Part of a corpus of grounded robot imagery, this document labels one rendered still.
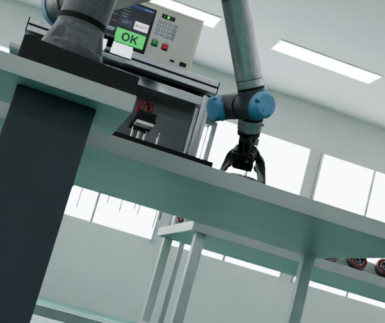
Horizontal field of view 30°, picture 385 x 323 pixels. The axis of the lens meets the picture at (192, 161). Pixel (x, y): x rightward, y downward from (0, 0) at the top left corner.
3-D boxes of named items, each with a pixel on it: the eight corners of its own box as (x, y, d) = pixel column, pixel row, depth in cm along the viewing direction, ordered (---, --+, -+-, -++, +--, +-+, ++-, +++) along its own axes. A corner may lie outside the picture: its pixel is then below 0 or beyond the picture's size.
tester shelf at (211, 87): (216, 94, 249) (220, 82, 250) (25, 29, 237) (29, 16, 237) (188, 118, 292) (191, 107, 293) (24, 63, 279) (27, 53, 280)
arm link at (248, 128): (242, 110, 222) (267, 116, 220) (239, 123, 224) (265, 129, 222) (236, 119, 216) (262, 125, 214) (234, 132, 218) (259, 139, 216)
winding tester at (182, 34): (189, 74, 251) (204, 20, 255) (68, 33, 243) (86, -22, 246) (166, 98, 288) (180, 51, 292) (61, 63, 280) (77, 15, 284)
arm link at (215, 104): (224, 95, 200) (255, 90, 206) (202, 96, 210) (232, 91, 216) (228, 123, 201) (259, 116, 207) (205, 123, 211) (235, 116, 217)
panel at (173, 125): (181, 180, 258) (203, 102, 263) (0, 123, 245) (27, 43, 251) (180, 180, 259) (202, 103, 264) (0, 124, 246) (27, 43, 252)
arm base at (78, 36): (107, 67, 164) (121, 28, 165) (45, 40, 158) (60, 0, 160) (90, 76, 178) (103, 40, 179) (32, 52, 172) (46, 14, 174)
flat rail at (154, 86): (205, 106, 247) (207, 99, 248) (28, 47, 235) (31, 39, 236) (204, 107, 248) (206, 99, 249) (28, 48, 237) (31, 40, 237)
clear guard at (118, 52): (130, 60, 217) (136, 41, 218) (53, 33, 213) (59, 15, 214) (116, 85, 248) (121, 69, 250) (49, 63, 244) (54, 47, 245)
